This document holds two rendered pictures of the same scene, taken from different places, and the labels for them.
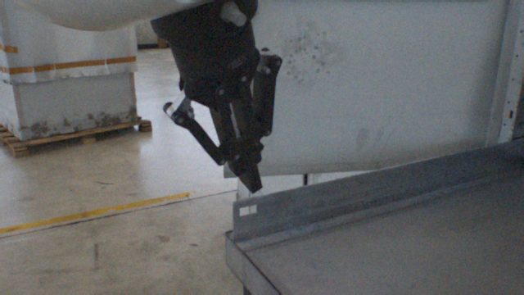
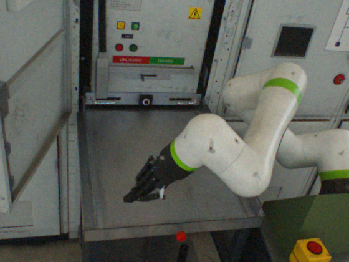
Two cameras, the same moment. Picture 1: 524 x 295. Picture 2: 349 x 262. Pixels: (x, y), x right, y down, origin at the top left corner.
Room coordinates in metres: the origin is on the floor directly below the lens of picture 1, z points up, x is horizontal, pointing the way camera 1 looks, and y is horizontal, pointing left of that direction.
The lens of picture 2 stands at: (0.29, 0.83, 1.82)
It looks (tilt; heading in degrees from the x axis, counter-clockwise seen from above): 35 degrees down; 278
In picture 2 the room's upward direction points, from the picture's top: 10 degrees clockwise
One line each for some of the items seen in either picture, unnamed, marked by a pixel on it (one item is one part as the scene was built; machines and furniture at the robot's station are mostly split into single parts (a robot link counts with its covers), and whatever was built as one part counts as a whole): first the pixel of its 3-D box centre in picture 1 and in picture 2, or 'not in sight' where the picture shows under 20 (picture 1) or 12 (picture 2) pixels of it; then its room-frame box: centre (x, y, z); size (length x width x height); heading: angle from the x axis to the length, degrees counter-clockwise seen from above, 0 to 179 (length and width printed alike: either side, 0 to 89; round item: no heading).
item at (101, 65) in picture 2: not in sight; (101, 75); (0.85, -0.57, 1.04); 0.08 x 0.05 x 0.17; 117
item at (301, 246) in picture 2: not in sight; (309, 257); (-0.06, -0.09, 0.85); 0.08 x 0.08 x 0.10; 27
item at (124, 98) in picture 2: not in sight; (144, 96); (0.70, -0.74, 0.89); 0.54 x 0.05 x 0.06; 27
